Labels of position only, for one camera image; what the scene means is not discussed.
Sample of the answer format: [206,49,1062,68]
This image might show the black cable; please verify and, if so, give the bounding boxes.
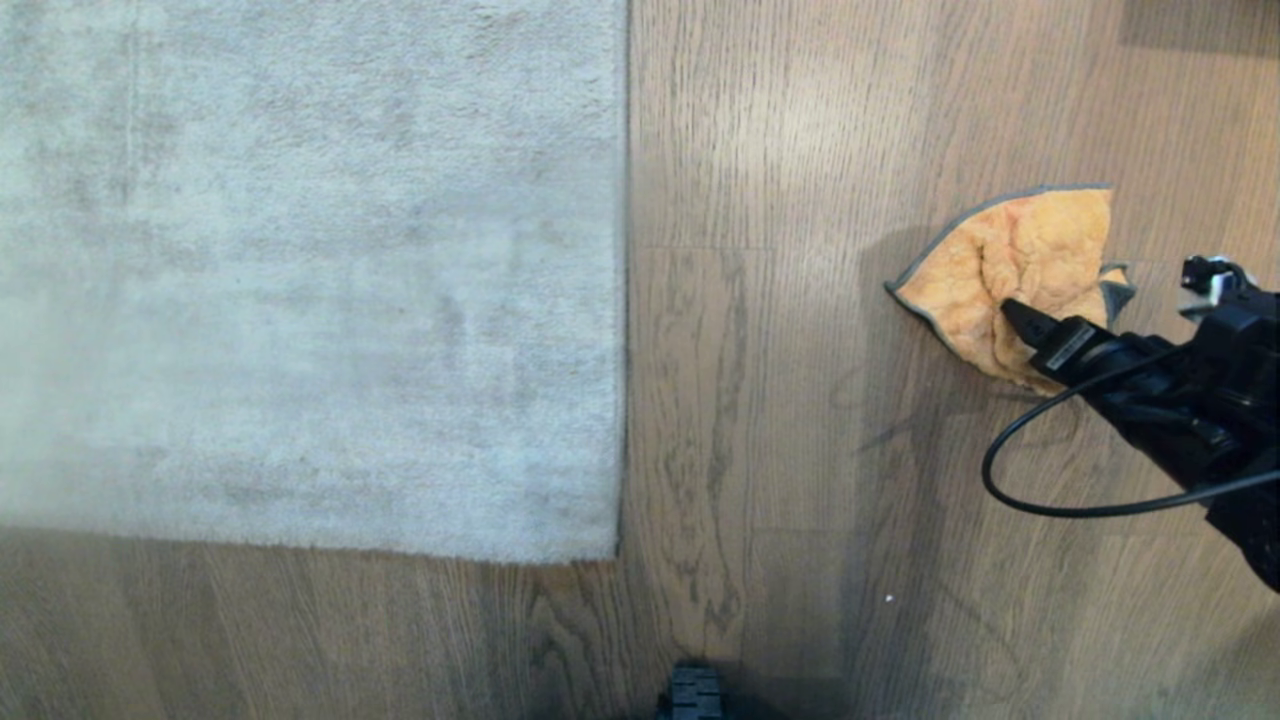
[981,344,1280,519]

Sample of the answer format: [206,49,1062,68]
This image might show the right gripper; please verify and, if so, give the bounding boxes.
[1001,297,1238,493]

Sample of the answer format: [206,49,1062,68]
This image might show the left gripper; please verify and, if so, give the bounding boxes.
[655,664,728,720]

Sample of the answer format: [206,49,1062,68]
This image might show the grey rug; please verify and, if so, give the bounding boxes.
[0,0,630,564]

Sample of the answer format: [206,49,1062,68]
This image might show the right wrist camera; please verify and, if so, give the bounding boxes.
[1179,255,1263,322]

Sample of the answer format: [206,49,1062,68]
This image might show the orange cloth with grey trim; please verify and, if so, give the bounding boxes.
[884,184,1138,397]

